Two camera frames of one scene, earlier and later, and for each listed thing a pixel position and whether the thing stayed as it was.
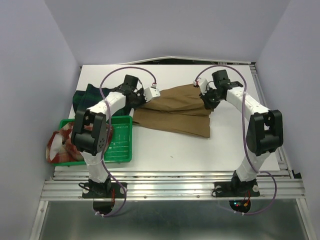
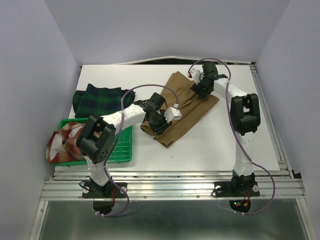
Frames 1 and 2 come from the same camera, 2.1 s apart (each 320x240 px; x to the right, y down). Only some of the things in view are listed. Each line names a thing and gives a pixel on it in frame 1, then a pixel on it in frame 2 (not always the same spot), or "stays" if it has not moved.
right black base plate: [235, 189] stays
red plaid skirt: [59, 149] stays
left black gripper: [141, 92] to [162, 127]
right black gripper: [208, 104] to [196, 89]
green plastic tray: [120, 149] stays
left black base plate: [112, 190] stays
